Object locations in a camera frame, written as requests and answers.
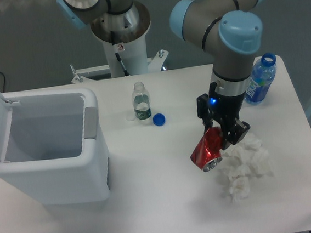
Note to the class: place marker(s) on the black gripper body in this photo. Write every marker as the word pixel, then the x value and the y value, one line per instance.
pixel 223 109

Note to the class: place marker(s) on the crushed red soda can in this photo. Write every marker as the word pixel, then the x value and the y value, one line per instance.
pixel 207 155

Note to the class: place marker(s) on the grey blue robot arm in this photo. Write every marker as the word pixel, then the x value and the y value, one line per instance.
pixel 226 29

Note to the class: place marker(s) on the white trash can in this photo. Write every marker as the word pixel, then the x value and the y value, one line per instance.
pixel 56 153

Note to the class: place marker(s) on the crumpled white tissue pile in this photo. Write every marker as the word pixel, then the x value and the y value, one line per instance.
pixel 242 163

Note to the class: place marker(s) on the blue bottle cap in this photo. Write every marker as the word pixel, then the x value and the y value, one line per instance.
pixel 159 119

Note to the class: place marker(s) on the blue plastic water bottle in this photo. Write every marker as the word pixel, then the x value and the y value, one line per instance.
pixel 262 75

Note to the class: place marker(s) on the clear empty plastic bottle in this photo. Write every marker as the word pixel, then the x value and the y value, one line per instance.
pixel 141 101

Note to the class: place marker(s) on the white metal base frame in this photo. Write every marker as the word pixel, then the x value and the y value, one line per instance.
pixel 126 67

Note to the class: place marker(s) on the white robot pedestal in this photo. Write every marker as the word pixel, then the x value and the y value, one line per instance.
pixel 123 35

